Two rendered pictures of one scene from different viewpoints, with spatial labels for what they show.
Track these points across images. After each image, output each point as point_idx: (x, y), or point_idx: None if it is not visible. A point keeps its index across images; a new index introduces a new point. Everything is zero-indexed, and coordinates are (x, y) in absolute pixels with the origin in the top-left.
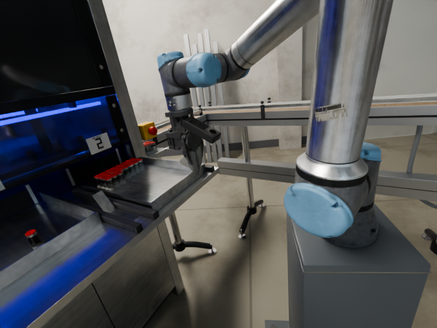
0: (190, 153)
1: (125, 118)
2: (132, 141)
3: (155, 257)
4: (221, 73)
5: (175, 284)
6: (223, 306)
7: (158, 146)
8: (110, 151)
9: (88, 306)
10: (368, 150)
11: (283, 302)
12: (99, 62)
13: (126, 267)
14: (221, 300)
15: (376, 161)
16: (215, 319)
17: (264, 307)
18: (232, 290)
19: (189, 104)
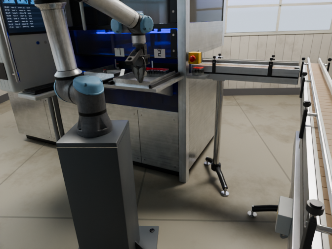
0: (133, 67)
1: (178, 44)
2: (178, 60)
3: (171, 139)
4: (119, 28)
5: (179, 172)
6: (171, 204)
7: (215, 75)
8: (174, 62)
9: (134, 124)
10: (74, 79)
11: (175, 242)
12: (173, 9)
13: (153, 125)
14: (175, 203)
15: (73, 86)
16: (162, 200)
17: (170, 228)
18: (185, 208)
19: (134, 41)
